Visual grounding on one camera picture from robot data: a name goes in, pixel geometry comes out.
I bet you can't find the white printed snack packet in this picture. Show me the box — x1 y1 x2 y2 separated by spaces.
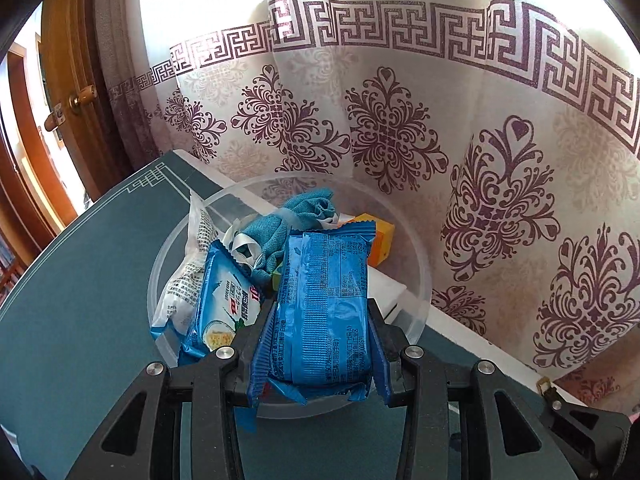
150 191 222 345

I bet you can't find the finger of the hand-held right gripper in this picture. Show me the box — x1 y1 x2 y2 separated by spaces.
537 379 632 448

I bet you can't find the round wooden door knob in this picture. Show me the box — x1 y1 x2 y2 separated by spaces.
67 85 99 112

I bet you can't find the teal cloth bundle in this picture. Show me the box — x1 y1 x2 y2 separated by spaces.
222 187 353 286

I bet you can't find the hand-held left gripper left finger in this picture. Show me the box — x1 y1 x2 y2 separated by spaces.
65 299 281 480

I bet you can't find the patterned white purple curtain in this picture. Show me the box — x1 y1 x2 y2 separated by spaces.
107 0 640 411

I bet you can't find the wooden door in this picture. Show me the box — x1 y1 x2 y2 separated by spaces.
39 0 132 203
0 42 78 243

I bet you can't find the wooden bookshelf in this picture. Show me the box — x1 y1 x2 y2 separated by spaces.
0 225 28 306

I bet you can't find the white tissue packet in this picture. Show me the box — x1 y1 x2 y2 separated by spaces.
367 265 409 322

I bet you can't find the orange and yellow toy block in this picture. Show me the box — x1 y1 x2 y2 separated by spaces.
349 212 396 268

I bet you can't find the clear plastic bowl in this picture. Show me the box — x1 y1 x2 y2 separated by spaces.
147 172 433 419

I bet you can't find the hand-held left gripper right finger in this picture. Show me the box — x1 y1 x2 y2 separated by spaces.
366 297 576 480

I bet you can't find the blue and white biscuit packet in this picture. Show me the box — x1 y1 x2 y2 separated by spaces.
177 239 267 367

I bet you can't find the door latch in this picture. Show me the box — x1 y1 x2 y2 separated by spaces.
42 105 69 134

